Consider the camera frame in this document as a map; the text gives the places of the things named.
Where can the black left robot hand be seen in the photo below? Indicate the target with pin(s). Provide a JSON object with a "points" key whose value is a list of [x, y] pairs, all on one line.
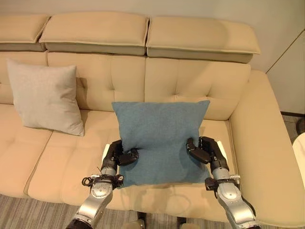
{"points": [[112, 157]]}

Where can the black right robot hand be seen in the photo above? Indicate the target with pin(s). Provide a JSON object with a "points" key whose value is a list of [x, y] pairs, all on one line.
{"points": [[209, 152]]}

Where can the blue square cushion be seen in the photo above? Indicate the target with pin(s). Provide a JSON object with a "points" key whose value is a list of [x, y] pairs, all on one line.
{"points": [[159, 140]]}

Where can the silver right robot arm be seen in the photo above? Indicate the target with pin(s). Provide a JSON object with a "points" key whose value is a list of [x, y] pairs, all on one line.
{"points": [[228, 193]]}

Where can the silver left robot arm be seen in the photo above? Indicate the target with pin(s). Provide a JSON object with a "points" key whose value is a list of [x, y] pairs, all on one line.
{"points": [[95, 193]]}

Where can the beige leather sofa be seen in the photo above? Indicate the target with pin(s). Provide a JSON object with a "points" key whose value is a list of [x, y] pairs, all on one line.
{"points": [[166, 107]]}

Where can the beige sofa headrest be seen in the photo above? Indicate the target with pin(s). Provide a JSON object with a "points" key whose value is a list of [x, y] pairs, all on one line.
{"points": [[202, 38], [19, 33], [97, 33]]}

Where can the grey square cushion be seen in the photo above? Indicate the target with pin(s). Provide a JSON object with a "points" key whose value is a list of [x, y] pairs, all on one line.
{"points": [[45, 97]]}

